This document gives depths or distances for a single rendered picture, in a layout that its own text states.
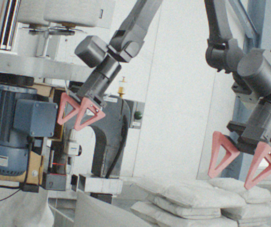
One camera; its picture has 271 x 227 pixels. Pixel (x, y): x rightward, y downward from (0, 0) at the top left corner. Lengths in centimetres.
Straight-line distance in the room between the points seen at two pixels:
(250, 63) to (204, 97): 643
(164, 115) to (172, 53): 75
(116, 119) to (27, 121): 50
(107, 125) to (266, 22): 586
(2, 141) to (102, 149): 48
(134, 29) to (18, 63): 32
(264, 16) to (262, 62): 664
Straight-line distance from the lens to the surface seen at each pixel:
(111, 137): 192
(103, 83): 147
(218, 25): 169
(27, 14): 186
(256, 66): 96
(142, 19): 153
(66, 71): 171
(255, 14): 788
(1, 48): 472
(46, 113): 152
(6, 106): 155
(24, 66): 152
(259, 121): 99
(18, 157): 157
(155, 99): 695
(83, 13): 161
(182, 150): 731
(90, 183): 192
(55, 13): 161
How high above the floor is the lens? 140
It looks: 3 degrees down
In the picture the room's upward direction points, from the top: 10 degrees clockwise
